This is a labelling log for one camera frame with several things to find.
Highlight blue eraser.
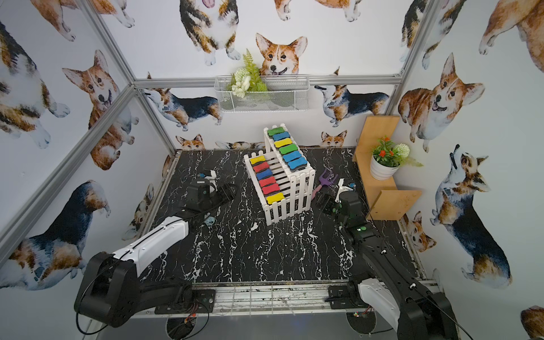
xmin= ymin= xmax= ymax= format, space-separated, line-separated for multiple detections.
xmin=283 ymin=150 xmax=302 ymax=163
xmin=288 ymin=157 xmax=307 ymax=171
xmin=256 ymin=169 xmax=273 ymax=181
xmin=272 ymin=131 xmax=290 ymax=142

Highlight white wooden shelf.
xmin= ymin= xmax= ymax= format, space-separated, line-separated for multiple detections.
xmin=244 ymin=123 xmax=315 ymax=225

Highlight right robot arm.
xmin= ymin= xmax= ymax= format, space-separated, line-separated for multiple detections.
xmin=317 ymin=191 xmax=459 ymax=339

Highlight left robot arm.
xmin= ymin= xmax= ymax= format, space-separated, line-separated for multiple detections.
xmin=74 ymin=178 xmax=239 ymax=327

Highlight wooden corner shelf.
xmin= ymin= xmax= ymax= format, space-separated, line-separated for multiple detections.
xmin=354 ymin=116 xmax=422 ymax=221

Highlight purple pink toy rake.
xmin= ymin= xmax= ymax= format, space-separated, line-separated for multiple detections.
xmin=312 ymin=168 xmax=338 ymax=199

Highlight potted plant white pot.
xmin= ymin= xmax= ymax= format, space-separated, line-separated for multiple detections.
xmin=371 ymin=136 xmax=423 ymax=181

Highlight yellow eraser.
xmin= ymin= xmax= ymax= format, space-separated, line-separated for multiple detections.
xmin=266 ymin=192 xmax=285 ymax=205
xmin=249 ymin=155 xmax=266 ymax=165
xmin=274 ymin=137 xmax=293 ymax=149

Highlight red eraser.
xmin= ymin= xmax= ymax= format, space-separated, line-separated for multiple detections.
xmin=259 ymin=176 xmax=276 ymax=188
xmin=253 ymin=161 xmax=269 ymax=173
xmin=262 ymin=183 xmax=280 ymax=196

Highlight green eraser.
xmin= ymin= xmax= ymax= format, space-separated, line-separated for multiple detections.
xmin=279 ymin=143 xmax=298 ymax=155
xmin=267 ymin=127 xmax=285 ymax=137

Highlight artificial fern white flowers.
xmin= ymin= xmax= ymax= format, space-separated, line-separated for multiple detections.
xmin=227 ymin=50 xmax=268 ymax=99

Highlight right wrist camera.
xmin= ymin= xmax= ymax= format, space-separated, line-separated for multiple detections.
xmin=335 ymin=178 xmax=356 ymax=203

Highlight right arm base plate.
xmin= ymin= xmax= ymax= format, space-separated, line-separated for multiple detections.
xmin=324 ymin=285 xmax=368 ymax=310

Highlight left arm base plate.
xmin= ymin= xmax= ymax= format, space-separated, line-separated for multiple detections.
xmin=154 ymin=289 xmax=216 ymax=315

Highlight white wire basket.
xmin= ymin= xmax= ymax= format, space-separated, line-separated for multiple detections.
xmin=214 ymin=76 xmax=310 ymax=113

